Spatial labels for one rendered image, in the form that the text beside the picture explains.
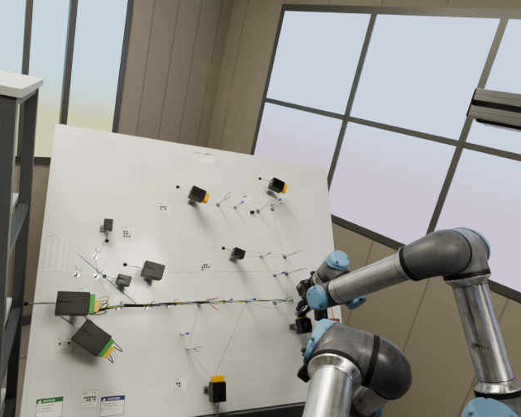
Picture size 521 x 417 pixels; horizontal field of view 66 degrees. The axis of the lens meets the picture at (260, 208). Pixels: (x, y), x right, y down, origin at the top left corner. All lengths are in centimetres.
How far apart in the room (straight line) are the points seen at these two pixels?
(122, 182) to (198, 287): 49
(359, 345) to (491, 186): 165
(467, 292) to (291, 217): 87
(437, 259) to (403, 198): 154
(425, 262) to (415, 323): 166
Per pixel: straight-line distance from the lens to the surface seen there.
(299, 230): 179
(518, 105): 72
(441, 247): 107
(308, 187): 189
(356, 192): 272
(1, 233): 112
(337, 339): 94
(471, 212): 247
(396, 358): 97
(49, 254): 150
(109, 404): 149
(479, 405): 113
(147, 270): 141
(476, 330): 119
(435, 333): 268
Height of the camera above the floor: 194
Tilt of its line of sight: 15 degrees down
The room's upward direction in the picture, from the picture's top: 13 degrees clockwise
